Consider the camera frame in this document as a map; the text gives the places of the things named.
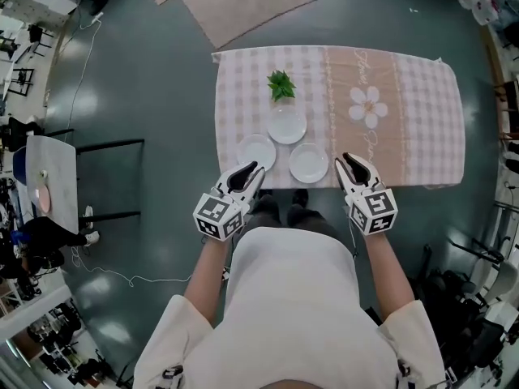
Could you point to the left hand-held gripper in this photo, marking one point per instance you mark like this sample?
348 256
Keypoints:
217 215

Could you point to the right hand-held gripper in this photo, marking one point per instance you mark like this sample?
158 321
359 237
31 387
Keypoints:
373 213

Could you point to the white plate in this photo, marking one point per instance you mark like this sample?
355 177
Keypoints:
309 162
286 125
255 149

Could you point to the person's left forearm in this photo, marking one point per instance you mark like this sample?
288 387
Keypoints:
207 278

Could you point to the person's right forearm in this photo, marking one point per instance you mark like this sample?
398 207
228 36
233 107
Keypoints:
389 278

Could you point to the person's left black shoe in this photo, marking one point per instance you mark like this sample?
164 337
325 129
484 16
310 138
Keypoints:
265 197

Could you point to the person's black shoe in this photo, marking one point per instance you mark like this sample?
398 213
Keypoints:
300 197
265 197

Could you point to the person's right black shoe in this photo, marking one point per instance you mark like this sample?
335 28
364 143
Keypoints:
300 197

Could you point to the checked floral tablecloth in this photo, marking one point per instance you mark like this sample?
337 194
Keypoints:
405 144

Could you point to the person's dark trousers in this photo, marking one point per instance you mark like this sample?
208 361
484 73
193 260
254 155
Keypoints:
304 219

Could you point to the small green potted plant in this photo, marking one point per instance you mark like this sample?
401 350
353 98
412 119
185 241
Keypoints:
281 85

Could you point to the person's white shirt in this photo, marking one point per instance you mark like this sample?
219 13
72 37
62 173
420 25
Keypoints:
292 310

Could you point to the black office chair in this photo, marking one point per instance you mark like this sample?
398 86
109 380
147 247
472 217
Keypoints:
458 298

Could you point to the large beige floor mat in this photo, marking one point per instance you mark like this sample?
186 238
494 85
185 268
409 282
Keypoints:
247 2

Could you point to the white marble table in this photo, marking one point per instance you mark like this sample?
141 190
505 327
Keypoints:
57 164

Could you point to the pink dish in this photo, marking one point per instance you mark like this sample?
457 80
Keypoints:
44 199

